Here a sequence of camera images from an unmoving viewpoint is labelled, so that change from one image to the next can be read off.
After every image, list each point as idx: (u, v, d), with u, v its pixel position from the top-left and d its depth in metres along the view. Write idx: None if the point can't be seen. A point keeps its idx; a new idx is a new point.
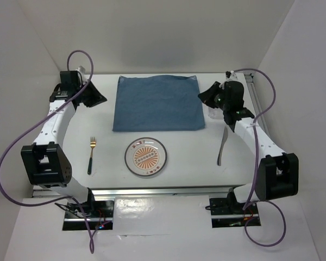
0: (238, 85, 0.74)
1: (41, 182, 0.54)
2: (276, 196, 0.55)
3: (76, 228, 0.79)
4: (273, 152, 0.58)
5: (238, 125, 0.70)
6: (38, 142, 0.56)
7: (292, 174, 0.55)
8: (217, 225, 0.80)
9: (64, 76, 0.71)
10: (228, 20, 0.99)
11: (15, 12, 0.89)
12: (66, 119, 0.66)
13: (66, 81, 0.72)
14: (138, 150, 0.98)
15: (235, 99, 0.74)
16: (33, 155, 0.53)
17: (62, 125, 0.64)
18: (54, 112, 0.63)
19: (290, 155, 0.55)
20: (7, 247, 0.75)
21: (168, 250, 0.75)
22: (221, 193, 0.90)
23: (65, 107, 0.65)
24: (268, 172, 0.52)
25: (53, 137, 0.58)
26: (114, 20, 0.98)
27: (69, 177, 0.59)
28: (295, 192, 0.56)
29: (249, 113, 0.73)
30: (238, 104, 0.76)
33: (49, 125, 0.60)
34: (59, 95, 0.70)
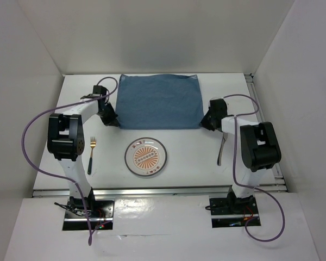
0: (221, 101, 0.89)
1: (57, 148, 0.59)
2: (261, 161, 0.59)
3: (76, 228, 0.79)
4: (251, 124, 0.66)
5: (223, 122, 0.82)
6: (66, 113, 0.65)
7: (271, 138, 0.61)
8: (217, 225, 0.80)
9: (95, 88, 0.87)
10: (228, 21, 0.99)
11: (15, 12, 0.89)
12: (89, 111, 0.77)
13: (95, 91, 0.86)
14: (138, 150, 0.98)
15: (220, 110, 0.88)
16: (57, 122, 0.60)
17: (86, 112, 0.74)
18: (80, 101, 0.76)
19: (267, 124, 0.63)
20: (7, 247, 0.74)
21: (168, 250, 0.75)
22: (221, 193, 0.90)
23: (92, 102, 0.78)
24: (247, 135, 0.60)
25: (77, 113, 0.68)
26: (115, 20, 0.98)
27: (81, 154, 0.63)
28: (279, 157, 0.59)
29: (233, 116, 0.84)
30: (223, 113, 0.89)
33: (76, 107, 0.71)
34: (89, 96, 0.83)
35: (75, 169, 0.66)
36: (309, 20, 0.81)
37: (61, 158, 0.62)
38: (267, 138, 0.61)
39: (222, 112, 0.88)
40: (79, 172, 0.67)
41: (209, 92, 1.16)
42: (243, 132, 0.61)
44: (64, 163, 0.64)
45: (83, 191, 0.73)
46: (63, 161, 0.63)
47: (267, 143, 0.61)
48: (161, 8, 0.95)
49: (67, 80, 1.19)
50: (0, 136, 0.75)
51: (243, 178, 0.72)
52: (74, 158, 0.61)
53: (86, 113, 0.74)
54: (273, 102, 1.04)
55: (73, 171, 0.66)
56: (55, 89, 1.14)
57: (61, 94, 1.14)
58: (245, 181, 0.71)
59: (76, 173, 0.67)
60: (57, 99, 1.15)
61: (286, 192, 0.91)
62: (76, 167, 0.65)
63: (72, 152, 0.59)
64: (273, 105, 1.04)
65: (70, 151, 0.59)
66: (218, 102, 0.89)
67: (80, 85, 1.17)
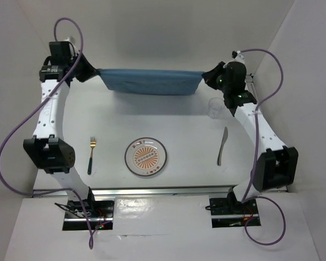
0: (242, 67, 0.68)
1: (46, 166, 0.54)
2: (271, 186, 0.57)
3: (75, 228, 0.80)
4: (274, 144, 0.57)
5: (238, 112, 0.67)
6: (38, 132, 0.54)
7: (290, 168, 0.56)
8: (217, 225, 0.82)
9: (53, 47, 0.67)
10: (228, 20, 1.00)
11: (15, 12, 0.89)
12: (61, 104, 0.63)
13: (56, 53, 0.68)
14: (138, 150, 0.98)
15: (238, 80, 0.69)
16: (34, 149, 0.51)
17: (59, 111, 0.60)
18: (48, 98, 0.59)
19: (290, 149, 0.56)
20: (7, 247, 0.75)
21: (167, 250, 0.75)
22: (221, 193, 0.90)
23: (60, 91, 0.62)
24: (268, 165, 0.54)
25: (52, 129, 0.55)
26: (115, 20, 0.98)
27: (73, 163, 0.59)
28: (291, 181, 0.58)
29: (251, 96, 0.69)
30: (240, 84, 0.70)
33: (46, 115, 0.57)
34: (49, 71, 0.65)
35: (70, 180, 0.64)
36: (308, 20, 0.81)
37: (54, 172, 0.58)
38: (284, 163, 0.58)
39: (239, 82, 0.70)
40: (74, 180, 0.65)
41: (209, 92, 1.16)
42: (264, 161, 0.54)
44: (57, 176, 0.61)
45: (81, 196, 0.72)
46: (56, 174, 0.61)
47: (283, 166, 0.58)
48: (161, 8, 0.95)
49: None
50: (1, 136, 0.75)
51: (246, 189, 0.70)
52: (67, 169, 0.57)
53: (60, 113, 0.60)
54: (273, 101, 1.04)
55: (68, 180, 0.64)
56: None
57: None
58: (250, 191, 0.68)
59: (71, 181, 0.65)
60: None
61: (286, 192, 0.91)
62: (70, 178, 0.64)
63: (64, 167, 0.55)
64: (273, 105, 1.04)
65: (61, 165, 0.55)
66: (239, 72, 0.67)
67: (80, 85, 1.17)
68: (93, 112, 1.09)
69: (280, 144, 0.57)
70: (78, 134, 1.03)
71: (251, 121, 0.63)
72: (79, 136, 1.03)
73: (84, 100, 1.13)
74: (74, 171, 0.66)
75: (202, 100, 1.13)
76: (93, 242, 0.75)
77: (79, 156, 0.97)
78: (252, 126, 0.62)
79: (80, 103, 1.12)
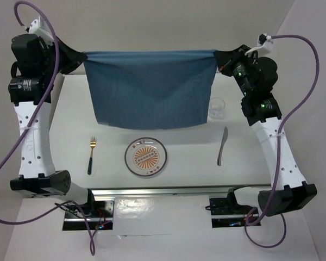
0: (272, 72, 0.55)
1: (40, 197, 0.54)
2: (278, 214, 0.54)
3: (75, 228, 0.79)
4: (292, 180, 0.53)
5: (259, 127, 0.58)
6: (26, 171, 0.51)
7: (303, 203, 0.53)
8: (217, 225, 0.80)
9: (19, 55, 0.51)
10: (227, 20, 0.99)
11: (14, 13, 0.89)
12: (45, 127, 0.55)
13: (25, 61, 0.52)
14: (138, 150, 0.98)
15: (264, 87, 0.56)
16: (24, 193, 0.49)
17: (44, 137, 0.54)
18: (27, 130, 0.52)
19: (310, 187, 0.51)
20: (7, 247, 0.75)
21: (167, 250, 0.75)
22: (222, 193, 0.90)
23: (39, 116, 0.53)
24: (281, 206, 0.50)
25: (41, 166, 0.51)
26: (114, 20, 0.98)
27: (67, 183, 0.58)
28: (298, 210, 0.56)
29: (276, 107, 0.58)
30: (266, 89, 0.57)
33: (30, 150, 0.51)
34: (21, 87, 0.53)
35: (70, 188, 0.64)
36: (309, 20, 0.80)
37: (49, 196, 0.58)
38: None
39: (264, 89, 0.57)
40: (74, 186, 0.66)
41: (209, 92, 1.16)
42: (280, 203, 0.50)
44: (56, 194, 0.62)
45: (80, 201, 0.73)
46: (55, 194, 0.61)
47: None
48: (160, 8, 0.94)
49: (67, 80, 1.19)
50: (0, 137, 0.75)
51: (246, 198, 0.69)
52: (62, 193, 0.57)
53: (45, 140, 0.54)
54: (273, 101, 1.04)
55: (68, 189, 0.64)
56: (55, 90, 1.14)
57: (61, 94, 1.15)
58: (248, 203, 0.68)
59: (71, 190, 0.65)
60: (57, 100, 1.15)
61: None
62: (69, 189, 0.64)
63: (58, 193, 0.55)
64: None
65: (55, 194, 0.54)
66: (269, 79, 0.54)
67: (80, 85, 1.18)
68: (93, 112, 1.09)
69: (299, 179, 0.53)
70: (78, 134, 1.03)
71: (273, 144, 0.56)
72: (79, 136, 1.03)
73: (84, 100, 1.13)
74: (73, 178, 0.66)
75: None
76: (94, 248, 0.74)
77: (79, 156, 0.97)
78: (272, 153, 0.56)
79: (80, 103, 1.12)
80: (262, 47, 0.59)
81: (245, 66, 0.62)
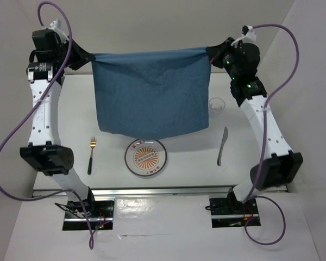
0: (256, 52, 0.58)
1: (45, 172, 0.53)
2: (268, 184, 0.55)
3: (76, 228, 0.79)
4: (279, 149, 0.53)
5: (246, 105, 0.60)
6: (33, 140, 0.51)
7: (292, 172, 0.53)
8: (217, 225, 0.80)
9: (38, 41, 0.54)
10: (228, 20, 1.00)
11: (16, 12, 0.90)
12: (55, 104, 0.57)
13: (42, 47, 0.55)
14: (138, 150, 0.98)
15: (249, 68, 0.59)
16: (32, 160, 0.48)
17: (54, 112, 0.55)
18: (39, 101, 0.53)
19: (296, 155, 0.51)
20: (7, 247, 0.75)
21: (167, 250, 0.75)
22: (221, 193, 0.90)
23: (52, 92, 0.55)
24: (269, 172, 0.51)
25: (48, 136, 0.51)
26: (115, 19, 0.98)
27: (73, 165, 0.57)
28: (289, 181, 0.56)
29: (261, 87, 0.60)
30: (251, 71, 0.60)
33: (40, 119, 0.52)
34: (37, 69, 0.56)
35: (70, 180, 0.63)
36: (308, 20, 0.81)
37: (52, 174, 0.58)
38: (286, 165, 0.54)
39: (250, 70, 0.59)
40: (74, 180, 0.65)
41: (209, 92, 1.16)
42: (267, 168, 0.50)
44: (57, 178, 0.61)
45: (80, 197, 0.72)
46: (55, 176, 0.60)
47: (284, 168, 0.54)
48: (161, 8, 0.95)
49: (67, 80, 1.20)
50: (0, 136, 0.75)
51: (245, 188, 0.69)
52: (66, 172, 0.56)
53: (54, 116, 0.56)
54: (272, 101, 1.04)
55: (68, 180, 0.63)
56: None
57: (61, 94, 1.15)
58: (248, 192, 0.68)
59: (71, 182, 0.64)
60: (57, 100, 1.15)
61: (286, 192, 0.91)
62: (70, 179, 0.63)
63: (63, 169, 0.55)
64: (273, 105, 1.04)
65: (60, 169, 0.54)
66: (252, 59, 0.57)
67: (80, 85, 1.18)
68: (93, 112, 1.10)
69: (285, 148, 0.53)
70: (78, 134, 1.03)
71: (258, 119, 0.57)
72: (79, 135, 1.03)
73: (84, 100, 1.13)
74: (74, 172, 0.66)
75: None
76: (93, 242, 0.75)
77: (79, 156, 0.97)
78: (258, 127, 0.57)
79: (80, 103, 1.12)
80: (245, 37, 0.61)
81: (232, 55, 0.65)
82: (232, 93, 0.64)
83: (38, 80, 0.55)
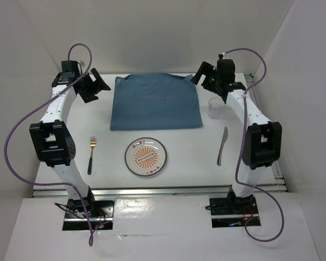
0: (229, 60, 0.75)
1: (48, 156, 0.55)
2: (256, 160, 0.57)
3: (75, 229, 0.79)
4: (260, 120, 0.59)
5: (230, 97, 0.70)
6: (44, 119, 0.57)
7: (275, 141, 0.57)
8: (217, 225, 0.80)
9: (65, 64, 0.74)
10: (228, 20, 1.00)
11: (15, 12, 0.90)
12: (67, 104, 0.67)
13: (67, 68, 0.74)
14: (138, 150, 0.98)
15: (227, 72, 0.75)
16: (40, 133, 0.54)
17: (65, 107, 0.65)
18: (57, 94, 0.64)
19: (275, 124, 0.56)
20: (7, 247, 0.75)
21: (167, 251, 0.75)
22: (221, 193, 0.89)
23: (68, 91, 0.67)
24: (254, 137, 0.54)
25: (58, 117, 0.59)
26: (114, 19, 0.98)
27: (73, 157, 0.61)
28: (277, 156, 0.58)
29: (240, 84, 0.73)
30: (230, 75, 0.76)
33: (54, 106, 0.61)
34: (61, 80, 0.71)
35: (71, 174, 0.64)
36: (308, 19, 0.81)
37: (55, 165, 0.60)
38: (271, 139, 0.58)
39: (229, 74, 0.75)
40: (75, 176, 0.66)
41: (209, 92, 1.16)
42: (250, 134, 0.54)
44: (57, 169, 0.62)
45: (81, 194, 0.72)
46: (57, 168, 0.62)
47: (270, 142, 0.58)
48: (161, 7, 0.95)
49: None
50: (1, 135, 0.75)
51: (244, 175, 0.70)
52: (68, 163, 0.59)
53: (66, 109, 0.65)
54: (272, 101, 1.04)
55: (68, 175, 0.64)
56: None
57: None
58: (245, 178, 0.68)
59: (72, 177, 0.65)
60: None
61: (286, 192, 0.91)
62: (71, 171, 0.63)
63: (65, 157, 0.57)
64: (273, 105, 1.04)
65: (62, 156, 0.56)
66: (226, 64, 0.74)
67: None
68: (93, 112, 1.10)
69: (265, 120, 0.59)
70: (78, 134, 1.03)
71: (240, 104, 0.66)
72: (79, 136, 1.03)
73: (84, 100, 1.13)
74: (74, 166, 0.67)
75: (201, 100, 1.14)
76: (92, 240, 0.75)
77: (79, 156, 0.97)
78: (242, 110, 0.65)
79: (80, 103, 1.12)
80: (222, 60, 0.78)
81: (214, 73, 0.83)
82: (220, 97, 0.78)
83: (58, 86, 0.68)
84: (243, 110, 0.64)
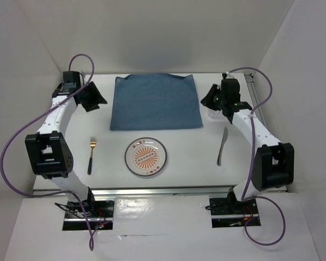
0: (234, 80, 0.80)
1: (44, 169, 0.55)
2: (269, 185, 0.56)
3: (75, 228, 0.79)
4: (270, 141, 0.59)
5: (236, 117, 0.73)
6: (42, 130, 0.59)
7: (287, 163, 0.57)
8: (217, 225, 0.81)
9: (66, 75, 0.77)
10: (227, 20, 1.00)
11: (15, 12, 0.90)
12: (67, 115, 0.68)
13: (69, 79, 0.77)
14: (138, 150, 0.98)
15: (232, 92, 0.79)
16: (37, 144, 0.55)
17: (64, 119, 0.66)
18: (56, 105, 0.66)
19: (286, 144, 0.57)
20: (7, 247, 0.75)
21: (167, 251, 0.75)
22: (222, 193, 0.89)
23: (68, 102, 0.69)
24: (264, 160, 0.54)
25: (55, 128, 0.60)
26: (114, 19, 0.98)
27: (70, 170, 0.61)
28: (290, 180, 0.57)
29: (246, 104, 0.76)
30: (235, 95, 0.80)
33: (52, 117, 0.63)
34: (61, 91, 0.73)
35: (69, 181, 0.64)
36: (308, 19, 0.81)
37: (52, 178, 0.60)
38: (282, 161, 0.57)
39: (234, 93, 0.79)
40: (73, 181, 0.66)
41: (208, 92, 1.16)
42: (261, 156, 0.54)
44: (56, 180, 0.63)
45: (79, 198, 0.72)
46: (55, 179, 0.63)
47: (281, 165, 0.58)
48: (161, 7, 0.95)
49: None
50: (0, 135, 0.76)
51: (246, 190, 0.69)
52: (64, 175, 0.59)
53: (64, 120, 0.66)
54: (272, 101, 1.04)
55: (68, 184, 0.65)
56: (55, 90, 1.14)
57: None
58: (250, 193, 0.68)
59: (70, 183, 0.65)
60: None
61: (286, 192, 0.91)
62: (69, 182, 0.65)
63: (62, 171, 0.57)
64: (273, 105, 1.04)
65: (59, 170, 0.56)
66: (231, 84, 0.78)
67: None
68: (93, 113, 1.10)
69: (275, 141, 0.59)
70: (78, 134, 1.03)
71: (247, 124, 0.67)
72: (79, 136, 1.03)
73: None
74: (73, 174, 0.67)
75: (201, 100, 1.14)
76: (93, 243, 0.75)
77: (79, 156, 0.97)
78: (249, 130, 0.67)
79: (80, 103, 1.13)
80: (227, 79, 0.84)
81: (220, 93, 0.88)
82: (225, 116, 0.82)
83: (58, 97, 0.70)
84: (250, 131, 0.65)
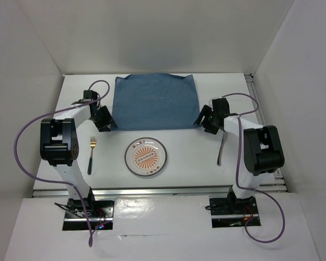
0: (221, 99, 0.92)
1: (51, 152, 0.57)
2: (260, 165, 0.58)
3: (75, 229, 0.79)
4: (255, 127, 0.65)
5: (226, 122, 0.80)
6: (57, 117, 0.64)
7: (275, 143, 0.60)
8: (217, 225, 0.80)
9: (86, 93, 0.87)
10: (227, 20, 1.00)
11: (15, 12, 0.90)
12: (81, 116, 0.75)
13: (87, 96, 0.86)
14: (138, 150, 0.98)
15: (221, 106, 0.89)
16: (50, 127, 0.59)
17: (78, 117, 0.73)
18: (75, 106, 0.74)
19: (271, 128, 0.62)
20: (7, 247, 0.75)
21: (168, 251, 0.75)
22: (222, 193, 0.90)
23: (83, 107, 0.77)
24: (249, 138, 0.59)
25: (69, 116, 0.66)
26: (114, 19, 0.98)
27: (75, 159, 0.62)
28: (282, 162, 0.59)
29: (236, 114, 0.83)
30: (225, 110, 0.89)
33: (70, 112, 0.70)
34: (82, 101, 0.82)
35: (73, 174, 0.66)
36: (309, 20, 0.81)
37: (57, 165, 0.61)
38: (270, 143, 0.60)
39: (223, 107, 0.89)
40: (76, 176, 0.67)
41: (208, 92, 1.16)
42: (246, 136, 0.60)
44: (60, 168, 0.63)
45: (81, 193, 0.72)
46: (59, 168, 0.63)
47: (270, 147, 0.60)
48: (161, 8, 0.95)
49: (67, 80, 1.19)
50: (0, 136, 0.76)
51: (244, 180, 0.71)
52: (69, 163, 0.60)
53: (78, 118, 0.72)
54: (272, 101, 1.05)
55: (70, 175, 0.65)
56: (55, 90, 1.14)
57: (61, 93, 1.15)
58: (247, 182, 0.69)
59: (74, 177, 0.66)
60: (57, 99, 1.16)
61: (286, 192, 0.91)
62: (73, 172, 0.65)
63: (67, 157, 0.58)
64: (273, 105, 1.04)
65: (65, 155, 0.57)
66: (219, 99, 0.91)
67: (80, 85, 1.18)
68: None
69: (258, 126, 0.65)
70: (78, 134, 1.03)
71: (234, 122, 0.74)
72: (79, 136, 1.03)
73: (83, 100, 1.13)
74: (76, 166, 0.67)
75: (201, 100, 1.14)
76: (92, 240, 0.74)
77: (79, 156, 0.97)
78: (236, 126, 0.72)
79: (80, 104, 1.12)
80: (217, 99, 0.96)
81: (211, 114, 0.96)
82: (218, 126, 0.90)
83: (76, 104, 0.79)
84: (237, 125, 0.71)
